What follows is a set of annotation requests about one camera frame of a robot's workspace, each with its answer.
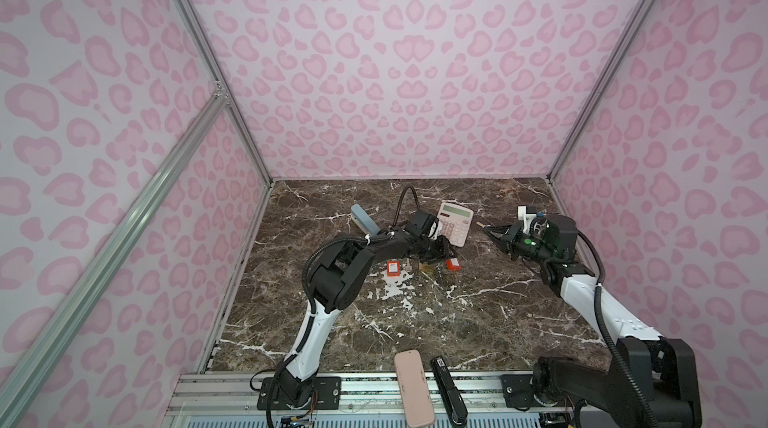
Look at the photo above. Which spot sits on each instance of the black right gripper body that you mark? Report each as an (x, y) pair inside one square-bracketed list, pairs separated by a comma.
[(522, 245)]

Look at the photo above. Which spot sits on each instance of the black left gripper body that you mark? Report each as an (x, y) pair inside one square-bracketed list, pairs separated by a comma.
[(434, 250)]

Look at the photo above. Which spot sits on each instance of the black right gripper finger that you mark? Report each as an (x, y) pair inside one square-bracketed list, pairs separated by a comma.
[(498, 237), (503, 228)]

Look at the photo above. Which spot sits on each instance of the red padlock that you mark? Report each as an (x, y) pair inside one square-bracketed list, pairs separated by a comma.
[(452, 264), (393, 269)]

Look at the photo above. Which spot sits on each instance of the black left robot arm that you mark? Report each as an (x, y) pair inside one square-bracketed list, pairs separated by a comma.
[(332, 279)]

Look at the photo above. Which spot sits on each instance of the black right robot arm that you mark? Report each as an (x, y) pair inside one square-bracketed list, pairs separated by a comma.
[(600, 338)]

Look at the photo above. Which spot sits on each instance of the pink calculator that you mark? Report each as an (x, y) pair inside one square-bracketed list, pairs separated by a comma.
[(454, 223)]

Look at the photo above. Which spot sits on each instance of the blue stapler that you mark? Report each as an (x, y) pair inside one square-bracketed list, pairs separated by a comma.
[(363, 221)]

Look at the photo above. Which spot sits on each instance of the pink case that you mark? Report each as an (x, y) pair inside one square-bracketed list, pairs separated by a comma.
[(415, 395)]

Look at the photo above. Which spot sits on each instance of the black stapler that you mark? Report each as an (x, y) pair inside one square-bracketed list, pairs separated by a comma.
[(451, 396)]

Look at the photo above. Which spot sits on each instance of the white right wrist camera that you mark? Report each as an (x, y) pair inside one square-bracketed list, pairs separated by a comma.
[(535, 223)]

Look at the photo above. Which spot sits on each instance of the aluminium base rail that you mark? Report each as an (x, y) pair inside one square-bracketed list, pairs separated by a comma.
[(492, 398)]

